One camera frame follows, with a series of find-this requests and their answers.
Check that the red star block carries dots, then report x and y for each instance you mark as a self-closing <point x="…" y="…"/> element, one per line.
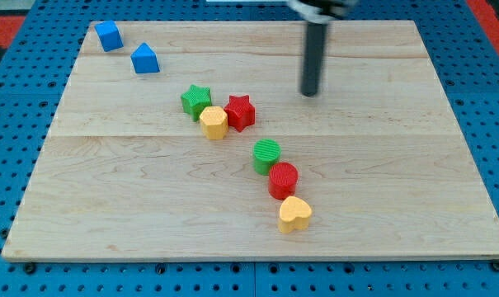
<point x="241" y="112"/>

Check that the green star block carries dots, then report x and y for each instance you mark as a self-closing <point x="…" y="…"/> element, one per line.
<point x="195" y="100"/>

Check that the green cylinder block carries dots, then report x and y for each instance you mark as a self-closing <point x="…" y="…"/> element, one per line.
<point x="266" y="153"/>

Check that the red cylinder block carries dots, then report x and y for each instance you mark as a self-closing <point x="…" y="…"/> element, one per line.
<point x="283" y="179"/>

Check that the yellow hexagon block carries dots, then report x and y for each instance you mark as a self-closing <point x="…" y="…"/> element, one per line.
<point x="214" y="122"/>

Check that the wooden board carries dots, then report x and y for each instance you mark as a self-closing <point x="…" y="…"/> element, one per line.
<point x="125" y="175"/>

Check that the yellow heart block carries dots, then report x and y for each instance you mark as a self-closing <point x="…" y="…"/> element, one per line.
<point x="294" y="214"/>

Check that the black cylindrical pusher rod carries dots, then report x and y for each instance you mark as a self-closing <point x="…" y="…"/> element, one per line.
<point x="314" y="51"/>

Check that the blue pentagon block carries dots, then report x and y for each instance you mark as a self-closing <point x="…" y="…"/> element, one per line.
<point x="144" y="60"/>

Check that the blue cube block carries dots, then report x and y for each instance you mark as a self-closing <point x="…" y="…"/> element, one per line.
<point x="109" y="35"/>

